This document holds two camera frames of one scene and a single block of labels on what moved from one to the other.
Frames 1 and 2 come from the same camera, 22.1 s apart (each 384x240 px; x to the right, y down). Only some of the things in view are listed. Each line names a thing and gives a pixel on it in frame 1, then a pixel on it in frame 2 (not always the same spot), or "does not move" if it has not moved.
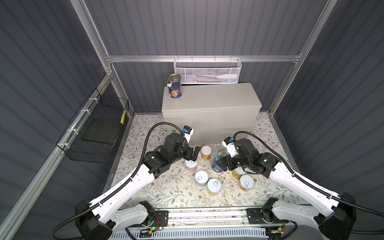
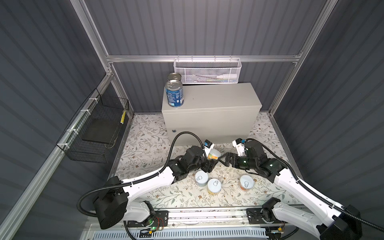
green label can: [201, 177] does not move
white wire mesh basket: [208, 70] does not move
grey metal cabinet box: [208, 113] does not move
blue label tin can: [215, 165] → [175, 93]
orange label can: [246, 182] does not move
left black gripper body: [182, 153] → [192, 168]
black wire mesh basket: [92, 136] does not move
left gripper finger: [197, 150] → [207, 165]
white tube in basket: [230, 76] does not move
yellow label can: [214, 186] does not move
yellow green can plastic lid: [237, 172] → [214, 153]
